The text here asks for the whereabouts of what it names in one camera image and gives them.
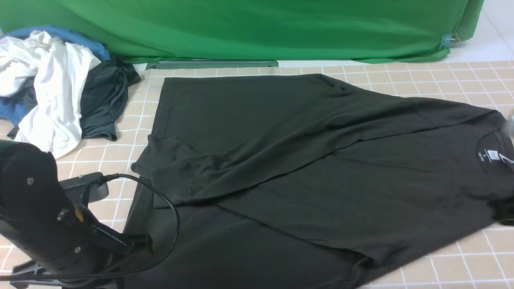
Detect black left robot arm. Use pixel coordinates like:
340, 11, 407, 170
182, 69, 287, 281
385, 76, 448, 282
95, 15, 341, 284
0, 140, 153, 289

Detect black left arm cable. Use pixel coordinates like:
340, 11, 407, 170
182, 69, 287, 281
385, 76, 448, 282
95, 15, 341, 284
0, 173, 181, 281

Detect dark gray long-sleeved shirt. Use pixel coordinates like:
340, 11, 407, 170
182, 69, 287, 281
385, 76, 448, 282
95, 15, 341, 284
125, 74, 513, 289

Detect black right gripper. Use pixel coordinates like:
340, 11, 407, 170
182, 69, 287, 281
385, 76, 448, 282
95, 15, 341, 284
496, 203, 514, 225

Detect green backdrop cloth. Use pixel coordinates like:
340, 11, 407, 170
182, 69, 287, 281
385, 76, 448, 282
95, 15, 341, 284
0, 0, 483, 63

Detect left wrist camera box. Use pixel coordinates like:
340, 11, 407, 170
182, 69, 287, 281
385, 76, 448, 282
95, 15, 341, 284
59, 172, 110, 205

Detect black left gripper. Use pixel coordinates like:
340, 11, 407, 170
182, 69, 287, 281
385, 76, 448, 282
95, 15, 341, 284
1, 206, 153, 289

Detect blue crumpled shirt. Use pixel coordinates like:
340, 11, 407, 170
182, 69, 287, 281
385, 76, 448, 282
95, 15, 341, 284
1, 26, 110, 126

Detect gray metal rail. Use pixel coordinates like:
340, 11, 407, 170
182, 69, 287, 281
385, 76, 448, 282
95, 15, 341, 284
145, 60, 279, 71

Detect white crumpled shirt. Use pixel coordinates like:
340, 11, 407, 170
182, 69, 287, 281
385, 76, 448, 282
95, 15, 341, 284
1, 31, 101, 159

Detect dark teal crumpled shirt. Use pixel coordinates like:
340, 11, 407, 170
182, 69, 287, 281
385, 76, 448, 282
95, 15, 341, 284
0, 55, 141, 141

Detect blue binder clip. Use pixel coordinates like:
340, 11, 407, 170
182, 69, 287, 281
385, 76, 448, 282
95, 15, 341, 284
439, 33, 461, 50

